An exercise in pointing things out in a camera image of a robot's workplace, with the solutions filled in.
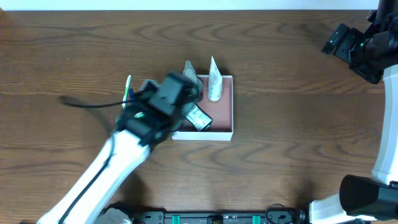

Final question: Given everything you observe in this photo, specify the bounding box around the clear pump soap bottle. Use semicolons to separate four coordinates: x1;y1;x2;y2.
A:
183;60;203;101

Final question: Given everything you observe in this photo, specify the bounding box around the green white soap box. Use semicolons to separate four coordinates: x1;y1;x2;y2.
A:
186;105;213;132

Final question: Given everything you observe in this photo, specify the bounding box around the white patterned cream tube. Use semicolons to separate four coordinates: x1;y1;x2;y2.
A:
208;57;223;101

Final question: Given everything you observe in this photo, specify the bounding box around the blue disposable razor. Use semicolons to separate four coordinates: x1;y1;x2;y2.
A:
128;88;134;101

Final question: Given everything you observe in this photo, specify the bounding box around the green white toothbrush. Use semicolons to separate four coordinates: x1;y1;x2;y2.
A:
122;75;132;109

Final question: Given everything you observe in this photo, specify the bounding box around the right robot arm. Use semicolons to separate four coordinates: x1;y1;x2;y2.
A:
308;20;397;223

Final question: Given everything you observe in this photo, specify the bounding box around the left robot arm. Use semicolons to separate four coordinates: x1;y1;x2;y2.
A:
39;72;200;223

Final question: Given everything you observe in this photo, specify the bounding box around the white open cardboard box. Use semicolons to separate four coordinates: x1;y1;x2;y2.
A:
172;75;234;141

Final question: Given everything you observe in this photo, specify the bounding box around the left black cable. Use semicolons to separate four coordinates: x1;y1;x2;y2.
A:
58;95;137;224

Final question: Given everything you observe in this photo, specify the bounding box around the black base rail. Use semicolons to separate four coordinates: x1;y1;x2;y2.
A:
101;203;310;224

